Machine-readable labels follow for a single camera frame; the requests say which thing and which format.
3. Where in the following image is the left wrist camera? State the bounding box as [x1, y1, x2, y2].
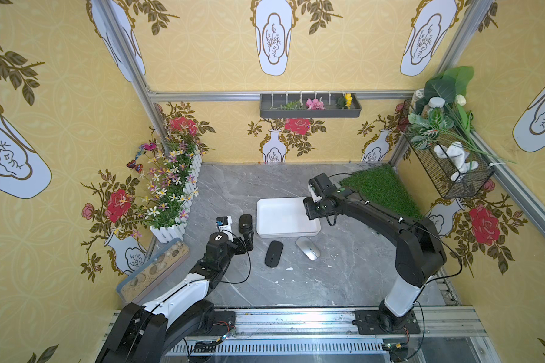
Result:
[216, 216, 234, 240]

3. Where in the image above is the silver mouse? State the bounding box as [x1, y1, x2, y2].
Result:
[295, 237, 321, 261]

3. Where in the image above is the white fence flower planter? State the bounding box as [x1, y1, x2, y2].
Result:
[128, 116, 201, 244]

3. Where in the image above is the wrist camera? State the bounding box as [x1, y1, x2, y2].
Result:
[309, 173, 338, 198]
[216, 216, 234, 240]

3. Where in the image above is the green artificial leaf plant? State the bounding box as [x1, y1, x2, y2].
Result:
[405, 66, 509, 163]

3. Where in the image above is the black ribbed mouse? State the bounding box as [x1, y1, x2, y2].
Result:
[239, 213, 254, 235]

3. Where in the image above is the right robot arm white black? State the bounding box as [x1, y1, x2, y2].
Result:
[303, 173, 448, 333]

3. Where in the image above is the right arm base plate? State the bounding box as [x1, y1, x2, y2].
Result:
[352, 309, 422, 335]

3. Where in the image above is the white figurine in basket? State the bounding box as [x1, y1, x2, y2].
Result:
[434, 142, 478, 182]

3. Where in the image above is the black wire basket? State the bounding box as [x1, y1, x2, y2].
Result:
[403, 100, 496, 200]

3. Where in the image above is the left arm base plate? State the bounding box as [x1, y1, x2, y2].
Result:
[187, 310, 236, 338]

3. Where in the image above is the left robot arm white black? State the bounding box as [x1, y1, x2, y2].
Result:
[95, 231, 254, 362]

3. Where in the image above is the green artificial grass mat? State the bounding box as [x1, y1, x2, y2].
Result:
[340, 164, 423, 219]

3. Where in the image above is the yellow flower on shelf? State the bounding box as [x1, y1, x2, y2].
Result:
[344, 93, 353, 109]

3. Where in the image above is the aluminium front rail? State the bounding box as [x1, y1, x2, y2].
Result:
[104, 306, 487, 339]

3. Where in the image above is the grey wall shelf tray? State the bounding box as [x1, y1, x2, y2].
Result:
[260, 92, 362, 119]

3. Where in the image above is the white plastic storage box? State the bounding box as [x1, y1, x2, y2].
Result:
[256, 197, 321, 238]

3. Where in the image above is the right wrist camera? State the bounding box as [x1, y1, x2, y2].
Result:
[309, 173, 338, 198]

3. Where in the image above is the blue tray with stones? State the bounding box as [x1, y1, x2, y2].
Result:
[117, 238, 190, 305]

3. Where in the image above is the pink flower on shelf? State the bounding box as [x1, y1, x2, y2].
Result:
[305, 98, 325, 110]

